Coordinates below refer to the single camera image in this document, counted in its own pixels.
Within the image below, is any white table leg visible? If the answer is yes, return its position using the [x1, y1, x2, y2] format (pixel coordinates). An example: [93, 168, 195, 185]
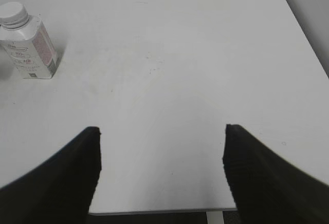
[206, 211, 225, 224]

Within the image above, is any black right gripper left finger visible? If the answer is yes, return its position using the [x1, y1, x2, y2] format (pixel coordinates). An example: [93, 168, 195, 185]
[1, 126, 102, 223]

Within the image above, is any white drink bottle carton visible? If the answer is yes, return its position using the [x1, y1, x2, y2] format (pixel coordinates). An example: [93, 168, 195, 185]
[1, 15, 58, 79]

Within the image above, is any white screw cap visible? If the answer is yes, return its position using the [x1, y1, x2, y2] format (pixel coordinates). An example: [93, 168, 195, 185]
[1, 2, 29, 29]

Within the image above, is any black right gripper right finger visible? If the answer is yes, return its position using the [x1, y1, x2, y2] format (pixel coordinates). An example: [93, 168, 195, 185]
[223, 124, 328, 223]

